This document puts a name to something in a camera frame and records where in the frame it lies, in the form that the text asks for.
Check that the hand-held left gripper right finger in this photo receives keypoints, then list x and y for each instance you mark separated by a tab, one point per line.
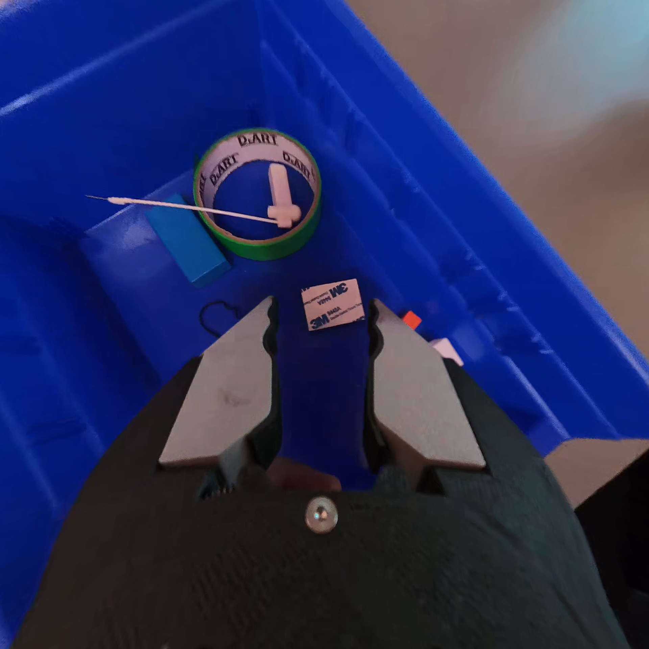
421	405

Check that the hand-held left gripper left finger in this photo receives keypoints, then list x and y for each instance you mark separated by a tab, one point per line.
228	395

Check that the green tape roll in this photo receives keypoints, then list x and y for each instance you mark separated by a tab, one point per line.
263	251

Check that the blue plastic bin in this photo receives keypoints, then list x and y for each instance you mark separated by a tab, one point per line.
101	76

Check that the small white block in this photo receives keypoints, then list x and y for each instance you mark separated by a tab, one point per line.
446	350

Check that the small orange block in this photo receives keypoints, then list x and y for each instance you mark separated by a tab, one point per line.
411	319

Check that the blue rectangular block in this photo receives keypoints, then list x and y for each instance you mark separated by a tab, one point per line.
185	243

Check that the white pin tool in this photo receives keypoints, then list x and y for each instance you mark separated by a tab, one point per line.
278	182

